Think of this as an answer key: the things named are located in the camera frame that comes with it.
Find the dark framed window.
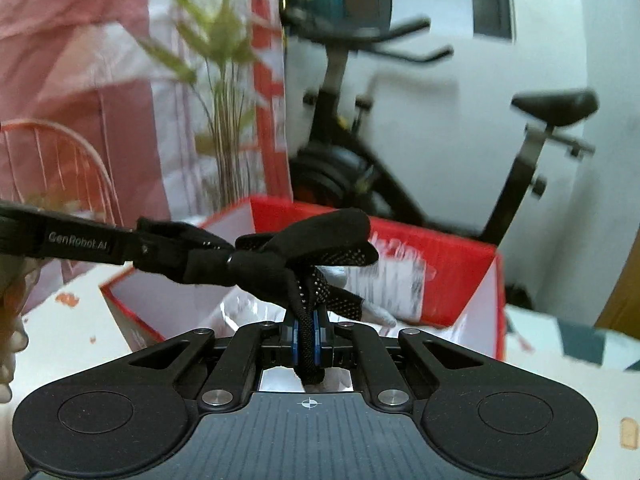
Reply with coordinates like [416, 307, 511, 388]
[340, 0, 516, 43]

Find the pink printed backdrop cloth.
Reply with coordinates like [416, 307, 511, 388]
[0, 0, 293, 311]

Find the person's left hand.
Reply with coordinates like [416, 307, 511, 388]
[0, 269, 27, 404]

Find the black dotted glove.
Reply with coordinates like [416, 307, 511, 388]
[227, 208, 379, 386]

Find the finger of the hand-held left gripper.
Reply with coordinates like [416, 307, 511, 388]
[135, 217, 236, 257]
[134, 250, 237, 287]

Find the red strawberry print box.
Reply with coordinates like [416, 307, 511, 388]
[99, 195, 507, 363]

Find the wooden door frame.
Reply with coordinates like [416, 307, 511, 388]
[595, 280, 640, 343]

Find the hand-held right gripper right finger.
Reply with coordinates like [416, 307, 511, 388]
[312, 320, 496, 413]

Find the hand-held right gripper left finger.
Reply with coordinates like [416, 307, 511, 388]
[127, 320, 301, 413]

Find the printed tablecloth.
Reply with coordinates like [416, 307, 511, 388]
[0, 260, 640, 480]

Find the black exercise bike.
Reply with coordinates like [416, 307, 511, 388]
[279, 5, 601, 251]

